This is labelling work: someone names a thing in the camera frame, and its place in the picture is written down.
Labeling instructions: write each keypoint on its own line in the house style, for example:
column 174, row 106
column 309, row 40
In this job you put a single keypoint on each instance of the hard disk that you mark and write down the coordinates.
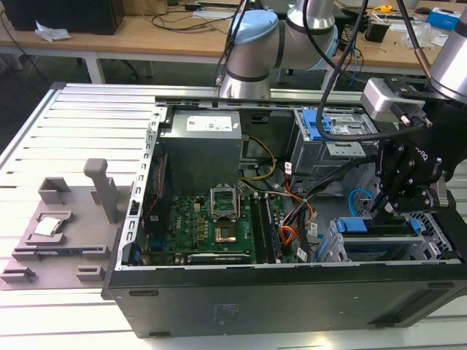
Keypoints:
column 379, row 246

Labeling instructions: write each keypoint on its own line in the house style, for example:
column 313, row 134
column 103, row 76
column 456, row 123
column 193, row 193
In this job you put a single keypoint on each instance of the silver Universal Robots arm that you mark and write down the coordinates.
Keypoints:
column 251, row 47

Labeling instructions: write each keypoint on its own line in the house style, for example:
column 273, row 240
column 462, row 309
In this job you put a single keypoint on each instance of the metal disk bay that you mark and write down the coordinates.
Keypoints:
column 434, row 248

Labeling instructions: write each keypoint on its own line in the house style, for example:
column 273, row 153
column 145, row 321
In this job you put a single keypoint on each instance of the black RAM slot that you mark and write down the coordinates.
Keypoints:
column 274, row 229
column 257, row 229
column 262, row 229
column 269, row 229

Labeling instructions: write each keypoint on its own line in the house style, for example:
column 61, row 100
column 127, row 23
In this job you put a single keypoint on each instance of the metal drive cage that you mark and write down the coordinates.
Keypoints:
column 328, row 156

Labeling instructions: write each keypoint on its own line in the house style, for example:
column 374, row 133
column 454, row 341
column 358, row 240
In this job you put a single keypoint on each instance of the blue drive cage latch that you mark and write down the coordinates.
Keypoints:
column 312, row 125

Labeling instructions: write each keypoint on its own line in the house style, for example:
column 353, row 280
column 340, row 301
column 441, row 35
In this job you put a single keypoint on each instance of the clear plastic bag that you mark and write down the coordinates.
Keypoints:
column 425, row 34

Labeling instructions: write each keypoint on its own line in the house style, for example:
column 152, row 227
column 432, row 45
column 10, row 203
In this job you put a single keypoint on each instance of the small black box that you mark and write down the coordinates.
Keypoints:
column 376, row 32

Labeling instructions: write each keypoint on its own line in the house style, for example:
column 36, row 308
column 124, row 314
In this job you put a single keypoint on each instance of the blue cardboard box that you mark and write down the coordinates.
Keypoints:
column 443, row 19

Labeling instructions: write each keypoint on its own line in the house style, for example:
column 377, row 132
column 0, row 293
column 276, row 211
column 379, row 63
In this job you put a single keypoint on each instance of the yellow tape measure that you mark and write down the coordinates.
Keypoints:
column 383, row 9

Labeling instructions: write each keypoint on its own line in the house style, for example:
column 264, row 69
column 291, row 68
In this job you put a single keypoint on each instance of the CPU socket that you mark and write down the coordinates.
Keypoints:
column 226, row 234

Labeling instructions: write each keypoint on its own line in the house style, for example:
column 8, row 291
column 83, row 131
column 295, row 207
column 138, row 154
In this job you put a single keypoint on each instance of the black PC case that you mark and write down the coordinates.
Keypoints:
column 255, row 302

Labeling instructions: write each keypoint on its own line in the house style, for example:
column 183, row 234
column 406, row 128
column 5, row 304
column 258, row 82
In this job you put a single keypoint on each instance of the black graphics card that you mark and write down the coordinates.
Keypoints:
column 219, row 258

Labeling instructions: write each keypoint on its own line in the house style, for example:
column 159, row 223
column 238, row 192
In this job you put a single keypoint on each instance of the grey power supply unit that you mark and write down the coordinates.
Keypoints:
column 200, row 156

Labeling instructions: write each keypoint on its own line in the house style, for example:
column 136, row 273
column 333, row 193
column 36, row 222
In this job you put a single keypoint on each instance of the green Dell motherboard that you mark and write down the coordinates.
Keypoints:
column 189, row 222

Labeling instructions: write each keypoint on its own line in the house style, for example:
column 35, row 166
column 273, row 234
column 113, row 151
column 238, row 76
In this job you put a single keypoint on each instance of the black case fan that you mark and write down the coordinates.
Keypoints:
column 155, row 189

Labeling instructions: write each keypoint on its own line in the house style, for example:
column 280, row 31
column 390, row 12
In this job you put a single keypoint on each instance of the blue port connector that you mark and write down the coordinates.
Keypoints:
column 157, row 245

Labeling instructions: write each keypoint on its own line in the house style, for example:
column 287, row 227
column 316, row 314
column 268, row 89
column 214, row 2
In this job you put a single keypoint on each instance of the wooden desk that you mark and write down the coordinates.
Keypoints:
column 146, row 40

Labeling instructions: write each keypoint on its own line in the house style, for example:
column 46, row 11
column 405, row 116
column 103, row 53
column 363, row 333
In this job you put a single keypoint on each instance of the grey parts rack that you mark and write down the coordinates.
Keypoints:
column 84, row 215

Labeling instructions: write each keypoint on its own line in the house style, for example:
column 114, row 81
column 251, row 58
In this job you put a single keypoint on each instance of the dark RAM stick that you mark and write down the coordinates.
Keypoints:
column 58, row 252

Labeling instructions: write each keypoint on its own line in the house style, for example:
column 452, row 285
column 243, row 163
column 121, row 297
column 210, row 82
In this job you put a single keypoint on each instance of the silver CPU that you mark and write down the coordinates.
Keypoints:
column 47, row 226

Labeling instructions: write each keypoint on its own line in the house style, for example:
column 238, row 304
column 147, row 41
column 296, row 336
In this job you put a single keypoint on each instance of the black computer box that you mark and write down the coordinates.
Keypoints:
column 62, row 14

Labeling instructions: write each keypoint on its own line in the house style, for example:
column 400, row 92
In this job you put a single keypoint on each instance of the crumpled white paper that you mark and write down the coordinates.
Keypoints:
column 51, row 32

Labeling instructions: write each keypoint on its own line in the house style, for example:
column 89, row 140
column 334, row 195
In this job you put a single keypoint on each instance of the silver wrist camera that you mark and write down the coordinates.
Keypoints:
column 379, row 98

